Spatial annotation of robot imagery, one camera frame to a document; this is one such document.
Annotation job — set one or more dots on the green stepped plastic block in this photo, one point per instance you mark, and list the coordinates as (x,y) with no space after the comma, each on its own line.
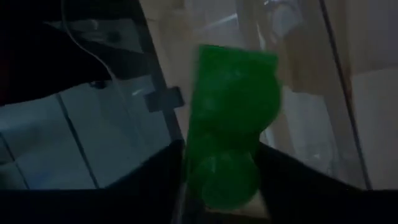
(233,93)

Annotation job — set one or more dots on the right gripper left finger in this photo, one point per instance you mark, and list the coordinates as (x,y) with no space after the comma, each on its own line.
(93,208)

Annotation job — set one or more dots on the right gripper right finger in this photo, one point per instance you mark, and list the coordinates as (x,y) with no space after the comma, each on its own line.
(311,202)

